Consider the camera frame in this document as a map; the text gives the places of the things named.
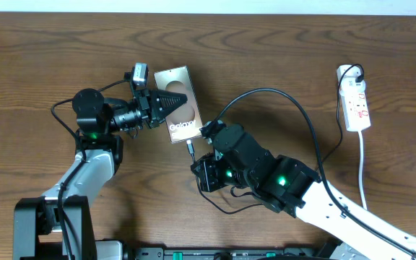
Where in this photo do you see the gold Galaxy smartphone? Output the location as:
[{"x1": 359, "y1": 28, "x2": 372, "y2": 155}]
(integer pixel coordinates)
[{"x1": 154, "y1": 66, "x2": 203, "y2": 144}]

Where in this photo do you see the black USB charging cable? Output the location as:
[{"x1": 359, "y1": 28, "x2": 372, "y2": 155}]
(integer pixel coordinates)
[{"x1": 186, "y1": 64, "x2": 365, "y2": 215}]

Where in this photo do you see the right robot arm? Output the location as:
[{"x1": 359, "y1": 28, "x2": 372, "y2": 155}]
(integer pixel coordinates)
[{"x1": 191, "y1": 123, "x2": 416, "y2": 259}]

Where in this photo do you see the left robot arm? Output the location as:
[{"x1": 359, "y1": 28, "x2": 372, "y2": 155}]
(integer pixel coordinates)
[{"x1": 12, "y1": 88, "x2": 188, "y2": 259}]

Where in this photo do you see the white power strip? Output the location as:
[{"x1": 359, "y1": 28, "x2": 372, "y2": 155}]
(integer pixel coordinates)
[{"x1": 337, "y1": 64, "x2": 371, "y2": 132}]

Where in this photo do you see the right black camera cable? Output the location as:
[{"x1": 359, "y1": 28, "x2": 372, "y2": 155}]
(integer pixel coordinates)
[{"x1": 213, "y1": 87, "x2": 416, "y2": 260}]

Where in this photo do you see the black camera cable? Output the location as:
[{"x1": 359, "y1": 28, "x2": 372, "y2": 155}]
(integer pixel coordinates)
[
  {"x1": 213, "y1": 87, "x2": 416, "y2": 260},
  {"x1": 50, "y1": 71, "x2": 135, "y2": 260}
]

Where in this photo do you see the left black camera cable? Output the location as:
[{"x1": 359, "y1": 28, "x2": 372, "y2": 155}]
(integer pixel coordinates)
[{"x1": 50, "y1": 71, "x2": 135, "y2": 260}]

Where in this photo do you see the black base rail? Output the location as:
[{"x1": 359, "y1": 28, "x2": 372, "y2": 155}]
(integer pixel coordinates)
[{"x1": 130, "y1": 246, "x2": 335, "y2": 260}]

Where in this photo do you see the white power strip cord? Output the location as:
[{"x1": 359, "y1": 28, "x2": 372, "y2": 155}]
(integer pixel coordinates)
[{"x1": 357, "y1": 130, "x2": 368, "y2": 211}]

